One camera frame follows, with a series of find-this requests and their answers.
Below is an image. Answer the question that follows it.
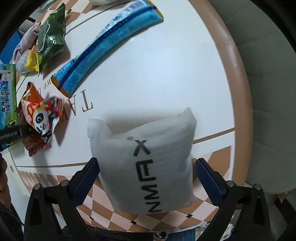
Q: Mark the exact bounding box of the green blue milk carton box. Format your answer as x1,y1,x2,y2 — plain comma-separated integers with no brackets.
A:
0,64,18,130

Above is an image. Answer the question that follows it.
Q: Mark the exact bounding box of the silver yellow sponge pouch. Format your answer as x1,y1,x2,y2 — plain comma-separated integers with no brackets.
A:
16,50,39,74

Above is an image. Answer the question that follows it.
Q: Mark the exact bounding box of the green snack bag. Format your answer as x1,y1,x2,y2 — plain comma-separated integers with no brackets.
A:
37,3,66,73

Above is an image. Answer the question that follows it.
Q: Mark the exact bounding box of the lilac cloth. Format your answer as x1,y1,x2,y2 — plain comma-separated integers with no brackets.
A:
12,23,41,63

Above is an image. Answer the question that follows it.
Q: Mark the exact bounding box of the white NMAX foam pouch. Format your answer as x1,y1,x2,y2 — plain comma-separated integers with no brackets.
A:
87,108,197,215

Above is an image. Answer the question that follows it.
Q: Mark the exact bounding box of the long blue snack package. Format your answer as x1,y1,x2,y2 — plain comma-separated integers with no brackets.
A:
51,1,164,98

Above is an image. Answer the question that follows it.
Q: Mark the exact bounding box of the panda red snack bag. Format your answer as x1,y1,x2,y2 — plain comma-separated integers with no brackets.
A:
17,82,65,157

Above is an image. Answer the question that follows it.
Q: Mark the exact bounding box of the grey upholstered chair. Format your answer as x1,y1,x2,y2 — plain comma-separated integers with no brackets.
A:
211,1,295,194

